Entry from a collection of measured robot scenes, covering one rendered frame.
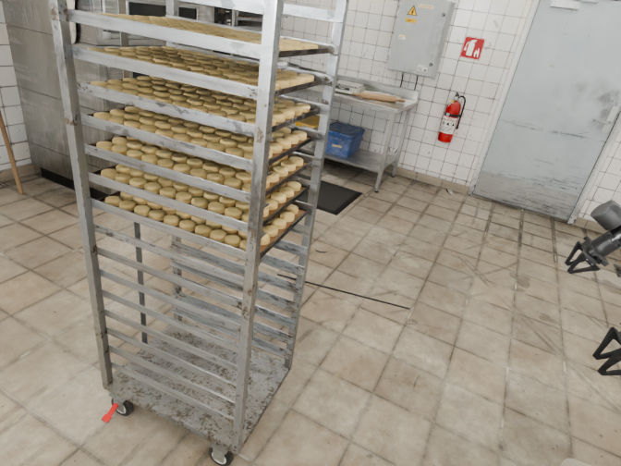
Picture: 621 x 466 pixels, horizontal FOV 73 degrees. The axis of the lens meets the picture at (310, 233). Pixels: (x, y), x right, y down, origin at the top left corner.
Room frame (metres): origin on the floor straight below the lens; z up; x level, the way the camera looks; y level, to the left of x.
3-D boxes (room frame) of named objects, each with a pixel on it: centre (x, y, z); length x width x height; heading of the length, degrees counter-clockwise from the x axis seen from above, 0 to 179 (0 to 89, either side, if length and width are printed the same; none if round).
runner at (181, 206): (1.10, 0.43, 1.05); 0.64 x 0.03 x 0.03; 72
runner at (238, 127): (1.10, 0.43, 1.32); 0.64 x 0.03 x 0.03; 72
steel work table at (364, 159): (4.79, 0.09, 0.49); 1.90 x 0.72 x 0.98; 67
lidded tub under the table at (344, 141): (4.67, -0.19, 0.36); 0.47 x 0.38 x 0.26; 159
